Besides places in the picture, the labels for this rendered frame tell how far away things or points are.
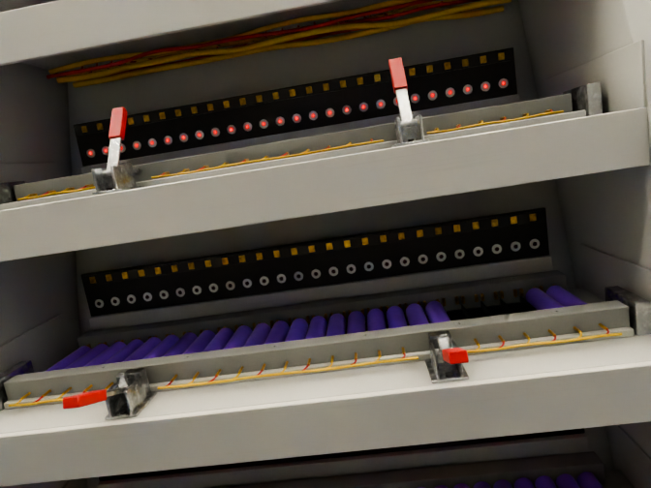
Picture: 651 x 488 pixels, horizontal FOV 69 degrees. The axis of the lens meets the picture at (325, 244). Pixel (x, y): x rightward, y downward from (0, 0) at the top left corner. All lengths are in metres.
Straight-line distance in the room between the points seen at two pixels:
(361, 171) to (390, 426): 0.20
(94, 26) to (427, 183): 0.34
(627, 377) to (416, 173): 0.22
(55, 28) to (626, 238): 0.56
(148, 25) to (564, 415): 0.48
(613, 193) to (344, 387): 0.30
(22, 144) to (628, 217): 0.64
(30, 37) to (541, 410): 0.55
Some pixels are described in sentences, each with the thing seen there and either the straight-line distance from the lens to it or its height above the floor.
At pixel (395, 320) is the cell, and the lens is 0.47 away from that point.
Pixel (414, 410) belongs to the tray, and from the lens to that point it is 0.39.
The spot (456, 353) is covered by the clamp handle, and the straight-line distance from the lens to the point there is 0.32.
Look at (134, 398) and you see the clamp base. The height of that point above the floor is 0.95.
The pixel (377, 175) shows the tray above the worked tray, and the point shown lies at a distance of 0.40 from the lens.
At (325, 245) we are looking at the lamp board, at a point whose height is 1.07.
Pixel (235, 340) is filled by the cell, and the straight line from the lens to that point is 0.49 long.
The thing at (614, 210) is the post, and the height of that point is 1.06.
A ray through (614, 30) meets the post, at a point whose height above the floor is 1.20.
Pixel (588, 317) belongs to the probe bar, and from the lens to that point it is 0.46.
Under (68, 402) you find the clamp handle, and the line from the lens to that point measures 0.39.
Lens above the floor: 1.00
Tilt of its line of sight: 8 degrees up
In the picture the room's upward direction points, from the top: 7 degrees counter-clockwise
